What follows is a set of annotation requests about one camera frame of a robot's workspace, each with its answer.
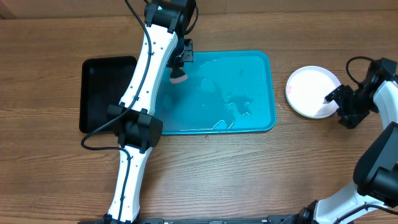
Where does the white plate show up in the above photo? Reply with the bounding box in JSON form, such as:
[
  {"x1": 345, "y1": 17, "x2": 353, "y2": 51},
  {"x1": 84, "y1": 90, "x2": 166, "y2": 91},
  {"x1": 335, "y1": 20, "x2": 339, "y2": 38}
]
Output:
[{"x1": 285, "y1": 66, "x2": 341, "y2": 119}]

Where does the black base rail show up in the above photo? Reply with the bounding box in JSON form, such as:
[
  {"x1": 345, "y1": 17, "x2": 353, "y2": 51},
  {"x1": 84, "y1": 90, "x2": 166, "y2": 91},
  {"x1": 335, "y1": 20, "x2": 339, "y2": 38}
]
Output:
[{"x1": 77, "y1": 214, "x2": 355, "y2": 224}]

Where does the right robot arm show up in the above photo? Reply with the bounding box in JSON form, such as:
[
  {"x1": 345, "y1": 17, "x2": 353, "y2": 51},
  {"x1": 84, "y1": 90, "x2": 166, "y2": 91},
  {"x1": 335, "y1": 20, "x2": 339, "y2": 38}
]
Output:
[{"x1": 292, "y1": 81, "x2": 397, "y2": 223}]

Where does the green and pink sponge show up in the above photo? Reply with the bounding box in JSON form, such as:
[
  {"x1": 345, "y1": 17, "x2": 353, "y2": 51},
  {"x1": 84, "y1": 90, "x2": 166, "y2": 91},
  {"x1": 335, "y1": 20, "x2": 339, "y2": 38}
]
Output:
[{"x1": 170, "y1": 67, "x2": 188, "y2": 84}]

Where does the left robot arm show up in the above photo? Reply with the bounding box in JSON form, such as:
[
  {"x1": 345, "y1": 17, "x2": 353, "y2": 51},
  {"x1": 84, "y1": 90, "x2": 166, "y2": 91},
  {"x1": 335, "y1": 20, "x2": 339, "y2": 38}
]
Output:
[{"x1": 103, "y1": 1, "x2": 198, "y2": 223}]

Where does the teal plastic tray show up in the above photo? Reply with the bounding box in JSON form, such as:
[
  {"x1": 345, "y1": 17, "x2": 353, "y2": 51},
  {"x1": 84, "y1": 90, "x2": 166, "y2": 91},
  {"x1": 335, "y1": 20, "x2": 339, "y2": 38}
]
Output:
[{"x1": 155, "y1": 50, "x2": 277, "y2": 135}]

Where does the black plastic tray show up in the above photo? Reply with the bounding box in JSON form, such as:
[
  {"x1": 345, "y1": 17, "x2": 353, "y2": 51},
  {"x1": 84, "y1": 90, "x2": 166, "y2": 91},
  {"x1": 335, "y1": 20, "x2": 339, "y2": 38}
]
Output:
[{"x1": 79, "y1": 56, "x2": 137, "y2": 133}]

